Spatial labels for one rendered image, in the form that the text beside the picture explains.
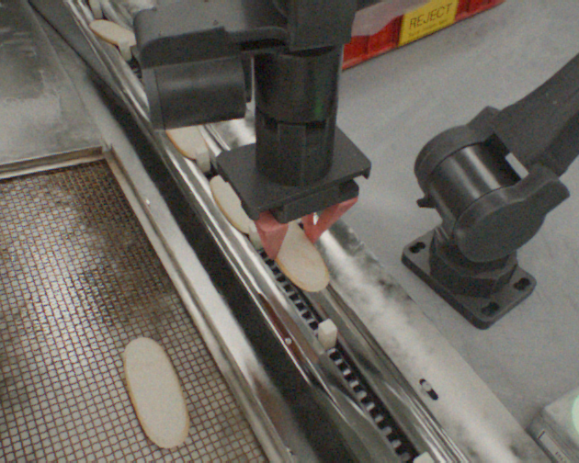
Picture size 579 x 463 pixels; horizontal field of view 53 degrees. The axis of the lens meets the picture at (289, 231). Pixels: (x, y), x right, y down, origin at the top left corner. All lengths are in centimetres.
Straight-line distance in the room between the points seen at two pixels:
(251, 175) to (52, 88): 44
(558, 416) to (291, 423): 22
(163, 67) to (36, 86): 48
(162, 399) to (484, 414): 26
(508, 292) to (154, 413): 37
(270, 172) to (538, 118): 23
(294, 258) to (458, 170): 16
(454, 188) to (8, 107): 52
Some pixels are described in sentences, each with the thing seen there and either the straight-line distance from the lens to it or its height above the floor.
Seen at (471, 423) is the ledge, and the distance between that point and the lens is 52.
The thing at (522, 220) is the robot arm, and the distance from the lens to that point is 53.
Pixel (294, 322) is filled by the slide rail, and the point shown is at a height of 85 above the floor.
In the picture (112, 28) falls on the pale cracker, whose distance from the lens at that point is 98.
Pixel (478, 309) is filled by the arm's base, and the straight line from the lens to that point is 61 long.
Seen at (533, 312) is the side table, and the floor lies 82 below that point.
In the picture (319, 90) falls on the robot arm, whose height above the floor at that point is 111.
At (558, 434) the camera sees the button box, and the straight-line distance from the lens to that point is 51.
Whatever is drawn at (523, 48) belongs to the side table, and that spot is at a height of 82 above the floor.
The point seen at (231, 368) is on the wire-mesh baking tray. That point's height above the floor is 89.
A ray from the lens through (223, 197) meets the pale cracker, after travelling 65.
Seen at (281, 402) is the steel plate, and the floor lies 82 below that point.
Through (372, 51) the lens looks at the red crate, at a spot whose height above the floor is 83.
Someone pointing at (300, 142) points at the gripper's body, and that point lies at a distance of 39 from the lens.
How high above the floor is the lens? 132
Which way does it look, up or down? 49 degrees down
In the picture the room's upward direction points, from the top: straight up
